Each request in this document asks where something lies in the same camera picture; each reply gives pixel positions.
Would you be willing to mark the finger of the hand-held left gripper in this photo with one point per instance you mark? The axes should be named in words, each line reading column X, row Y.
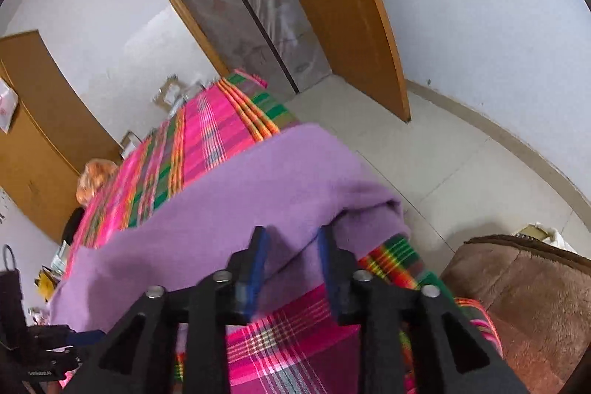
column 85, row 336

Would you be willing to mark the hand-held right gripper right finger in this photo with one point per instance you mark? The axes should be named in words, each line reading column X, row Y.
column 325, row 264

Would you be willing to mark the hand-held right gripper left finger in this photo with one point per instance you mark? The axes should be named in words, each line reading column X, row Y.
column 256, row 264

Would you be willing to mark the purple fleece garment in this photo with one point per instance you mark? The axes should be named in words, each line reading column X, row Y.
column 231, row 200

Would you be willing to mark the yellow packet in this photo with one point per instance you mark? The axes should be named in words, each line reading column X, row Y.
column 46, row 283

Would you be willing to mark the pink green plaid blanket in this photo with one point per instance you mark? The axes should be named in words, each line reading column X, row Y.
column 207, row 131

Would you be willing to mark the bag of oranges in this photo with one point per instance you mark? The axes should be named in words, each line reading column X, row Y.
column 94, row 181

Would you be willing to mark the white cardboard box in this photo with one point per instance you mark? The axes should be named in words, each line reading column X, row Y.
column 130, row 144

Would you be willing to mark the wooden wardrobe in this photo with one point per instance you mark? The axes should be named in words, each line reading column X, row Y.
column 37, row 135

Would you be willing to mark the brown labelled cardboard box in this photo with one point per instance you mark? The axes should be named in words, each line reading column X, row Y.
column 171, row 94

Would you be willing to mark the white pink plastic bag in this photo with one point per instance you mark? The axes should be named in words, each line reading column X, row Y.
column 7, row 105

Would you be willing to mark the brown plush throw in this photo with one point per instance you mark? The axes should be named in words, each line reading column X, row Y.
column 531, row 306

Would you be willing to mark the white cloth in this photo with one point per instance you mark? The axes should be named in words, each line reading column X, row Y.
column 549, row 233

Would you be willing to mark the clear plastic door curtain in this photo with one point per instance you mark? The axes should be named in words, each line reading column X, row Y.
column 258, row 6

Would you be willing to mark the wooden door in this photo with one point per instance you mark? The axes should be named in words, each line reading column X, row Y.
column 332, row 6

